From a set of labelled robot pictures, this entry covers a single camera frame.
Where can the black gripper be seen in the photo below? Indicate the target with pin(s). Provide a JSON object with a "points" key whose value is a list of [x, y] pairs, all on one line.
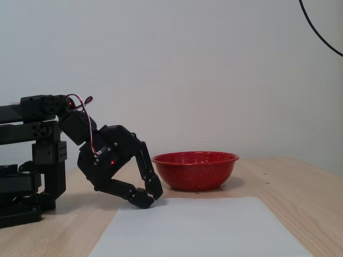
{"points": [[108, 158]]}

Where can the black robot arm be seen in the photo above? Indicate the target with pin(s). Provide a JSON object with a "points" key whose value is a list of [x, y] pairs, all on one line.
{"points": [[40, 131]]}

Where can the red speckled bowl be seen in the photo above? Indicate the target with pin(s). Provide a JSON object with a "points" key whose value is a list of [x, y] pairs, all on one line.
{"points": [[195, 174]]}

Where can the white paper sheet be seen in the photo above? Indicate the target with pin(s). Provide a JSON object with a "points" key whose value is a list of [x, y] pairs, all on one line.
{"points": [[214, 233]]}

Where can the black table clamp block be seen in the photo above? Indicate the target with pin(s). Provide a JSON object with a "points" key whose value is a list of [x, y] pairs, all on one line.
{"points": [[13, 184]]}

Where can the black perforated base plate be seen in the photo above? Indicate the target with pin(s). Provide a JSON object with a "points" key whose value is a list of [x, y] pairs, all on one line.
{"points": [[18, 214]]}

